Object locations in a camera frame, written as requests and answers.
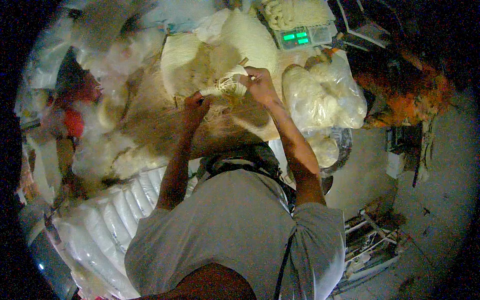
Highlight digital weighing scale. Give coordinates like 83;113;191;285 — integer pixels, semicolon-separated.
273;23;335;52

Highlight cream noodle sheaf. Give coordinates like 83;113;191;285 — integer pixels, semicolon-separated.
160;33;211;99

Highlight small cream noodle bundle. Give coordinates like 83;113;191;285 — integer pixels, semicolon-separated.
199;64;251;113

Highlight metal basin with noodle bundles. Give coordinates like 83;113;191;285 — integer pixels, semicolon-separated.
302;127;354;178

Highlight large white noodle heap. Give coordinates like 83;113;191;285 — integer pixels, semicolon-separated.
195;7;279;76

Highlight orange fibre heap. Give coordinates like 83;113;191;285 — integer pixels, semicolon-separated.
352;49;456;128

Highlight person's right hand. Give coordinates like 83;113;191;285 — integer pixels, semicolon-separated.
238;66;281;108

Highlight person's body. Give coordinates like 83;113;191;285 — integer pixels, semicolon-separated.
124;142;346;300

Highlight clear bag of noodle bundles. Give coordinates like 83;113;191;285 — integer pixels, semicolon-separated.
281;50;368;131

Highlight loose brownish noodle heap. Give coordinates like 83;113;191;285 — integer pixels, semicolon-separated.
112;64;280;169

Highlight noodle skeins on scale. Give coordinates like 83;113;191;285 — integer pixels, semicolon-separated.
262;0;334;31

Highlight row of white wrapped packets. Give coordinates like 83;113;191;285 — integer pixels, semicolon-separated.
47;165;199;300

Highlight person's left hand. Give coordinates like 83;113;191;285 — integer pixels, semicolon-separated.
182;91;212;125

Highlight pile of scrap frames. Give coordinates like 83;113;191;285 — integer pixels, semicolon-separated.
334;204;411;295

